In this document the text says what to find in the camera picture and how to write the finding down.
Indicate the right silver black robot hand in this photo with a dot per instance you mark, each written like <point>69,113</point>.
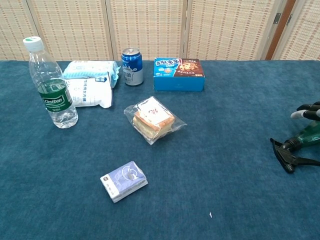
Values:
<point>311,111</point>

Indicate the green spray bottle black trigger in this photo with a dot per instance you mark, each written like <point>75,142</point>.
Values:
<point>308,136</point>

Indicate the clear water bottle green label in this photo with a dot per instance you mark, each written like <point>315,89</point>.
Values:
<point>53,97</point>

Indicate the metal screen hinge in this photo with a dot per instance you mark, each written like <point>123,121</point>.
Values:
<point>276,18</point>
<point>289,19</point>

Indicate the blue table cloth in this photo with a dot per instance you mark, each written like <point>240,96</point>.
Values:
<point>200,162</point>

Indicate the blue brown cookie box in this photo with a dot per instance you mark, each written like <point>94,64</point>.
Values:
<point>178,75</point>

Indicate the bread in clear plastic bag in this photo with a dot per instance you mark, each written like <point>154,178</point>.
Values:
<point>153,120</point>

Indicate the blue white milk can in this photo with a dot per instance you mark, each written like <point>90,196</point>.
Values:
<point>132,68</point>

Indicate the woven bamboo folding screen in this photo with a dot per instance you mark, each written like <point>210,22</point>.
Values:
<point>147,27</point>

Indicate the small white tissue pack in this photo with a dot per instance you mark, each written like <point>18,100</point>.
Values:
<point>125,181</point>

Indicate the white snack bag blue print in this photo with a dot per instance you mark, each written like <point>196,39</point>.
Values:
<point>92,93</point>

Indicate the light blue wet wipes pack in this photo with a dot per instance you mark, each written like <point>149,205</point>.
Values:
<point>87,68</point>

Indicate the brown wooden post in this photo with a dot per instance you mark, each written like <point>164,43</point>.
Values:
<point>280,32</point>

